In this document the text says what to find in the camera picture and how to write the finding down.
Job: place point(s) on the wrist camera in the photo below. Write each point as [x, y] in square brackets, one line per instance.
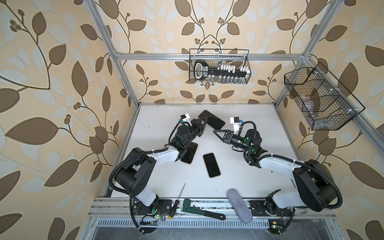
[236, 122]
[185, 118]

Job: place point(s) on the black wire basket back wall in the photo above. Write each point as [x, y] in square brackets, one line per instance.
[237, 57]

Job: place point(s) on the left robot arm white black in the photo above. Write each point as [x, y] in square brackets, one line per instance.
[131, 176]

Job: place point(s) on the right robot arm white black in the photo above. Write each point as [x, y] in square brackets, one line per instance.
[315, 189]

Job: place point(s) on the black wire basket right wall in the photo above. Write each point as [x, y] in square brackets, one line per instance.
[325, 102]

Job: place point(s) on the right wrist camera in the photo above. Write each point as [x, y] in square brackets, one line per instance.
[236, 122]

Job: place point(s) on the black socket set rail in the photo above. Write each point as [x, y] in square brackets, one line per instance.
[202, 71]

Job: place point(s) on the black wire basket wall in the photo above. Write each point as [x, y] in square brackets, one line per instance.
[237, 57]
[325, 102]

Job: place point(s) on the middle phone in pink case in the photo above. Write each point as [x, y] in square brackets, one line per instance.
[211, 165]

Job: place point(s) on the phone in pink case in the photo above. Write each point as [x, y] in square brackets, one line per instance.
[211, 165]
[189, 155]

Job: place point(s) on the blue phone black screen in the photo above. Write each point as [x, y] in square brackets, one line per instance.
[213, 121]

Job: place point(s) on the left phone in pink case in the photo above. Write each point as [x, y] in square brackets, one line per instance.
[189, 155]

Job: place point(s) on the grey oblong pouch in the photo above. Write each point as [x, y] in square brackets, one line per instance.
[239, 205]

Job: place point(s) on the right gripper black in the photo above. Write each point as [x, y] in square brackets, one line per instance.
[229, 135]

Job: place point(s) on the green pipe wrench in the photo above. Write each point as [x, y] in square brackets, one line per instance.
[188, 208]

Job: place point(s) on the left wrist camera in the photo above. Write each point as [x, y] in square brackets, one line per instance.
[185, 118]

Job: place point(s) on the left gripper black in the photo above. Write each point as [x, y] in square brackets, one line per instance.
[199, 126]

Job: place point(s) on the screwdriver black yellow handle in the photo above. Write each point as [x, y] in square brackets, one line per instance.
[173, 210]

